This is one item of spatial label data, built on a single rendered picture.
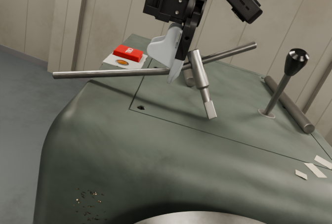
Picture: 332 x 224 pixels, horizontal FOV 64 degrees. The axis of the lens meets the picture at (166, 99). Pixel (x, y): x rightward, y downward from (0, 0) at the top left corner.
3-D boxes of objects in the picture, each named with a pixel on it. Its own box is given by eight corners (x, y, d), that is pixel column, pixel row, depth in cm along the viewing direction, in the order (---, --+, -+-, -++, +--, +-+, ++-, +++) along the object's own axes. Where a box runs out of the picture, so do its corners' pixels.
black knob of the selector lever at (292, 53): (273, 69, 45) (287, 42, 43) (291, 74, 46) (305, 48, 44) (281, 77, 42) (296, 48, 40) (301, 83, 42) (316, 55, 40)
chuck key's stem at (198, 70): (217, 115, 45) (198, 49, 45) (220, 116, 43) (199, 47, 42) (205, 118, 45) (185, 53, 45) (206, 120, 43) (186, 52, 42)
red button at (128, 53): (117, 51, 65) (119, 43, 64) (141, 59, 65) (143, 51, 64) (111, 58, 59) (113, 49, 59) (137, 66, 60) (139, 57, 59)
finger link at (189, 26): (173, 53, 42) (190, -3, 39) (184, 56, 43) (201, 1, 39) (172, 60, 38) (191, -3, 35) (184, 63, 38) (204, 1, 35)
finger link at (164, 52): (141, 74, 44) (155, 18, 40) (175, 84, 44) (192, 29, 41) (138, 80, 41) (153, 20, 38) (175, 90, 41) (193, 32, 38)
